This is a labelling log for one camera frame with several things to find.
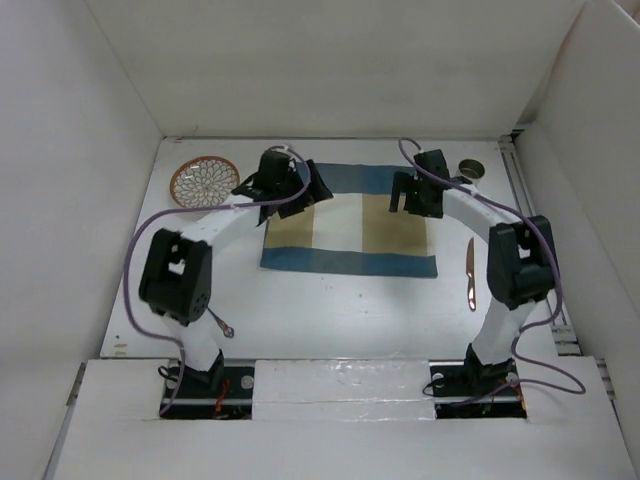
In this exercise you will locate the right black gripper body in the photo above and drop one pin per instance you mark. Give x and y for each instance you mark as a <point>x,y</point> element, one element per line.
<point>416,201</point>

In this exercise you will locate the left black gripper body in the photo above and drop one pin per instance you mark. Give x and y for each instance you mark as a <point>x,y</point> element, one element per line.
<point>290,186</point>

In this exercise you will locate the copper knife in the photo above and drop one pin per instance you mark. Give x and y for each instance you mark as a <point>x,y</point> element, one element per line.
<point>470,273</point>

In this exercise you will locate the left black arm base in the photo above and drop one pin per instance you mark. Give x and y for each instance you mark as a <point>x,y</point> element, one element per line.
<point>230,397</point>

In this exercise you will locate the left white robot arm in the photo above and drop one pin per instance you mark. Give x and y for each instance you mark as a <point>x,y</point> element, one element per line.
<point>176,282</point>

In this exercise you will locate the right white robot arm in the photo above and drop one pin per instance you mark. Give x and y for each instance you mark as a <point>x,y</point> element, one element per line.
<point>519,273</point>

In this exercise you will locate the aluminium rail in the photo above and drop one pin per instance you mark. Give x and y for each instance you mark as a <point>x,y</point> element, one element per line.
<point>557,318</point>

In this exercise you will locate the patterned ceramic plate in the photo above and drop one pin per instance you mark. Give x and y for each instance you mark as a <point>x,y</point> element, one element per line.
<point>204,181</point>

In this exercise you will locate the blue beige checkered placemat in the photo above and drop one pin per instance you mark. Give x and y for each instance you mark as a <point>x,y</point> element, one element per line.
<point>353,233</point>

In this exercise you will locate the iridescent metal fork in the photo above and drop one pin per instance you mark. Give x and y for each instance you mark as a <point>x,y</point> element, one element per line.
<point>226,329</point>

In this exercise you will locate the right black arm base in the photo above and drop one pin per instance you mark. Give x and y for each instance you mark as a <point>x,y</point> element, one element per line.
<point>462,391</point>

